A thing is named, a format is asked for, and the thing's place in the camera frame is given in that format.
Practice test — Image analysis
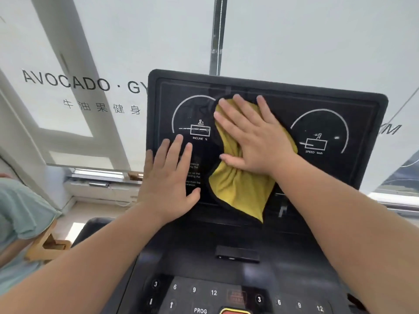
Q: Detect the person's right hand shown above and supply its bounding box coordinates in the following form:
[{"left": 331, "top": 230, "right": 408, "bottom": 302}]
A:
[{"left": 213, "top": 94, "right": 299, "bottom": 177}]

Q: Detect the person's left hand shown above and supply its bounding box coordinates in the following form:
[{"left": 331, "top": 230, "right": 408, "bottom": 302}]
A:
[{"left": 137, "top": 134, "right": 201, "bottom": 223}]

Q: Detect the yellow microfibre cleaning cloth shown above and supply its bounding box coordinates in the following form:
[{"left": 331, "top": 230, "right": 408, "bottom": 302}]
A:
[{"left": 208, "top": 98, "right": 299, "bottom": 224}]

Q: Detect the person's left forearm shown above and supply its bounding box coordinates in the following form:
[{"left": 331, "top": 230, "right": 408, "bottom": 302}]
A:
[{"left": 0, "top": 203, "right": 184, "bottom": 314}]

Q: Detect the person's right forearm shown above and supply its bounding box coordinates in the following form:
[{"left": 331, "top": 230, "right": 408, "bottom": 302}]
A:
[{"left": 270, "top": 151, "right": 419, "bottom": 314}]

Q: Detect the white window sill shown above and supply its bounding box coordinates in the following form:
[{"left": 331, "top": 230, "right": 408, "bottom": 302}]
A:
[{"left": 64, "top": 169, "right": 145, "bottom": 207}]

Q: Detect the small black rectangular device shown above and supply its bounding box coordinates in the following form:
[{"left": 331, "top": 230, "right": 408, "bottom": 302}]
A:
[{"left": 215, "top": 245, "right": 261, "bottom": 263}]

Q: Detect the dark window mullion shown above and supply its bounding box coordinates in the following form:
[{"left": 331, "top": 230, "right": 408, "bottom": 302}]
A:
[{"left": 209, "top": 0, "right": 228, "bottom": 76}]

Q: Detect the black treadmill console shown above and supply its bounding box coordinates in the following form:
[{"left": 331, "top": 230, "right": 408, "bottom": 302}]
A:
[{"left": 70, "top": 69, "right": 389, "bottom": 314}]

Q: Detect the light wooden stand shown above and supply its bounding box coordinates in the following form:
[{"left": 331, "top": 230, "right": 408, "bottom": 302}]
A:
[{"left": 24, "top": 219, "right": 72, "bottom": 264}]

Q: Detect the grey neighbouring exercise machine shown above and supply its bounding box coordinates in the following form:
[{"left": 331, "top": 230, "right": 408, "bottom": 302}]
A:
[{"left": 367, "top": 150, "right": 419, "bottom": 223}]

